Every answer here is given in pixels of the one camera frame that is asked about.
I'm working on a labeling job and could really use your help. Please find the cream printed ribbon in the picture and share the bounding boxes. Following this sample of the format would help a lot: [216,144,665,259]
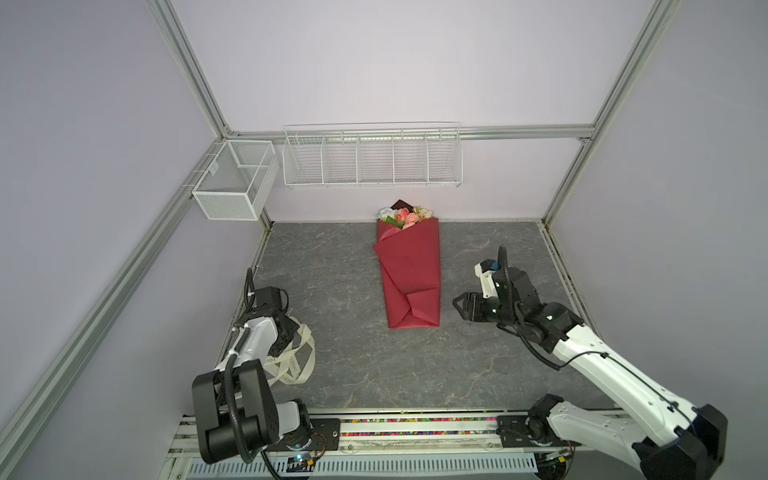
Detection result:
[264,311,316,386]

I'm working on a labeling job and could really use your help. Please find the dark red wrapping paper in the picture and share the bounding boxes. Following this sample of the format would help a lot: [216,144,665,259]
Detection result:
[373,200,441,329]

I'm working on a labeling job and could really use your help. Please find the cream fake rose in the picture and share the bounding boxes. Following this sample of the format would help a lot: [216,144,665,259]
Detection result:
[414,207,433,220]

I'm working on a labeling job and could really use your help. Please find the red pink fake rose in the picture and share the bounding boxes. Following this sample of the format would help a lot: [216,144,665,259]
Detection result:
[394,208,422,229]

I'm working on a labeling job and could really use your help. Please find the white fake flower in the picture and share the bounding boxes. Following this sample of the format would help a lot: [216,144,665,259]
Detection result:
[378,208,399,224]

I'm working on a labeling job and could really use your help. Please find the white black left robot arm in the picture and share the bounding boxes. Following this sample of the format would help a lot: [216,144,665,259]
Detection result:
[192,287,313,464]

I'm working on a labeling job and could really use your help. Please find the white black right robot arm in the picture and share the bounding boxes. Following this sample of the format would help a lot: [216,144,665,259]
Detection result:
[453,259,728,479]

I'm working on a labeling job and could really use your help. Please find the small white mesh basket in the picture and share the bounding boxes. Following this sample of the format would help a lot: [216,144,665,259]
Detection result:
[192,140,280,221]

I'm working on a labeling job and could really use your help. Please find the white perforated vent panel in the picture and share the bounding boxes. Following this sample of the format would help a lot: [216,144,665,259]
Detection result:
[185,451,539,479]

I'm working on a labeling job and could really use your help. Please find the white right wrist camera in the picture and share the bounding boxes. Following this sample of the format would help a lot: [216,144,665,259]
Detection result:
[474,259,499,299]

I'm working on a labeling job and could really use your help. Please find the long white wire basket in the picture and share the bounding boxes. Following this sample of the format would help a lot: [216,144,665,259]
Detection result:
[282,122,464,188]

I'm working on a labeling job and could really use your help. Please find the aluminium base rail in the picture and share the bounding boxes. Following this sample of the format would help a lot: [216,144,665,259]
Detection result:
[158,407,685,480]

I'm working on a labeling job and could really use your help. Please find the aluminium frame profile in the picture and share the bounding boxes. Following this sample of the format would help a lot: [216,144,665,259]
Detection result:
[1,1,680,479]

